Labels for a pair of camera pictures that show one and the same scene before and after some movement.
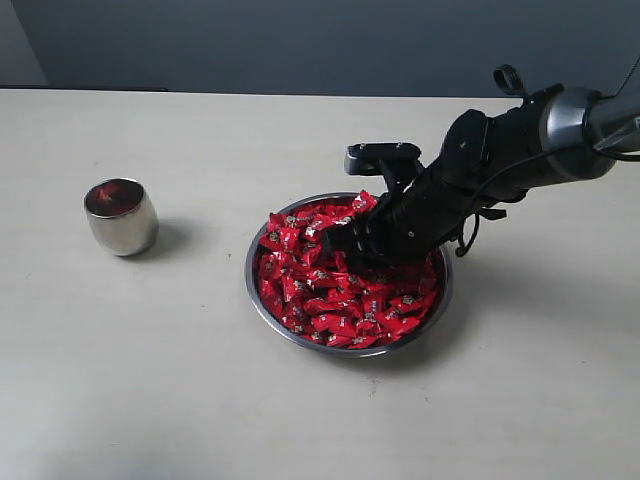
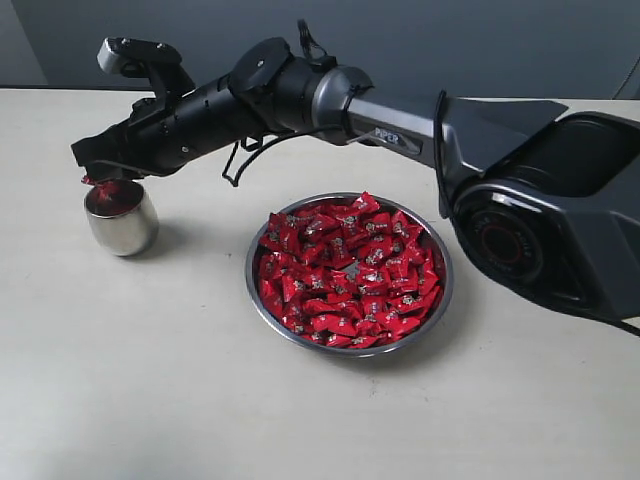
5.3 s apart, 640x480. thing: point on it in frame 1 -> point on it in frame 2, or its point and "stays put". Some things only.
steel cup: x=121 y=216 stays put
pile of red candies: x=313 y=293 stays put
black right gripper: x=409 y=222 -> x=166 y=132
